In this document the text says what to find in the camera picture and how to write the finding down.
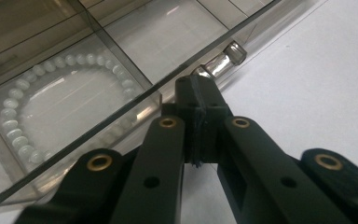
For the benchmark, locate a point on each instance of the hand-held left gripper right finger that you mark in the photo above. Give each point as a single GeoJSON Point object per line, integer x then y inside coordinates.
{"type": "Point", "coordinates": [248, 161]}

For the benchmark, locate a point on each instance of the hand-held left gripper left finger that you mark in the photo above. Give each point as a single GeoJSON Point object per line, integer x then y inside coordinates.
{"type": "Point", "coordinates": [164, 155]}

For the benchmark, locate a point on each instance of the smoky transparent drawer organizer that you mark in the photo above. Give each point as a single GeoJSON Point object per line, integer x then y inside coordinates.
{"type": "Point", "coordinates": [15, 25]}

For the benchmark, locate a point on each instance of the white table cover sheet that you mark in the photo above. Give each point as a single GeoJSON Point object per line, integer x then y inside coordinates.
{"type": "Point", "coordinates": [307, 77]}

